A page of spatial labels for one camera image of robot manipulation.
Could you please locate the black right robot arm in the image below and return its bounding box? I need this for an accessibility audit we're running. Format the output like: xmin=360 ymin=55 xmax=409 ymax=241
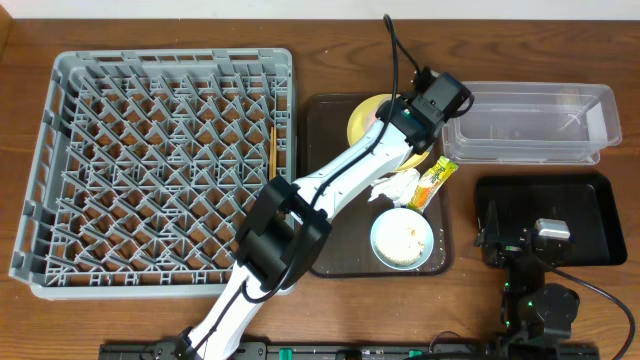
xmin=474 ymin=201 xmax=580 ymax=359

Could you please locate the crumpled white tissue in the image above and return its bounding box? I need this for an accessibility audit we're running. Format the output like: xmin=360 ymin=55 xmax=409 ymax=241
xmin=368 ymin=168 xmax=420 ymax=207

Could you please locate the grey plastic dishwasher rack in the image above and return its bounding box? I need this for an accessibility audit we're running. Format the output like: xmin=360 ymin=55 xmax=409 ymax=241
xmin=8 ymin=48 xmax=297 ymax=300

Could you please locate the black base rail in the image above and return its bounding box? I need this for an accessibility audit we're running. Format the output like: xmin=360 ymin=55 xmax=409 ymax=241
xmin=98 ymin=341 xmax=599 ymax=360

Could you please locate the light blue bowl with rice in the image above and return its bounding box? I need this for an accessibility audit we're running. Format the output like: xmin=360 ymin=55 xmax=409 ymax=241
xmin=370 ymin=208 xmax=435 ymax=271

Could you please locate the yellow plate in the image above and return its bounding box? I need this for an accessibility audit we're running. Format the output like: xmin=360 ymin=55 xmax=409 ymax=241
xmin=347 ymin=94 xmax=431 ymax=172

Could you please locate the yellow green snack wrapper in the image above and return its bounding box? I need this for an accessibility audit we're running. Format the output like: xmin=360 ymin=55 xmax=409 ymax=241
xmin=407 ymin=156 xmax=459 ymax=212

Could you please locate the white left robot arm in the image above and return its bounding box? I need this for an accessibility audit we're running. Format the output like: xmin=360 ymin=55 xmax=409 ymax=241
xmin=176 ymin=96 xmax=450 ymax=359

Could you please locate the pink bowl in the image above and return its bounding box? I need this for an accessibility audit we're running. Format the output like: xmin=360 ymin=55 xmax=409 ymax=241
xmin=364 ymin=100 xmax=391 ymax=133

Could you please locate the clear plastic bin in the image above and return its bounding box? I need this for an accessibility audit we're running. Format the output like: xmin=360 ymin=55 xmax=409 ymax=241
xmin=442 ymin=81 xmax=622 ymax=165

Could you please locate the black plastic tray bin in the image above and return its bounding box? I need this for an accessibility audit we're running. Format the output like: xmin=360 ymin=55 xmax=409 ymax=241
xmin=475 ymin=173 xmax=627 ymax=266

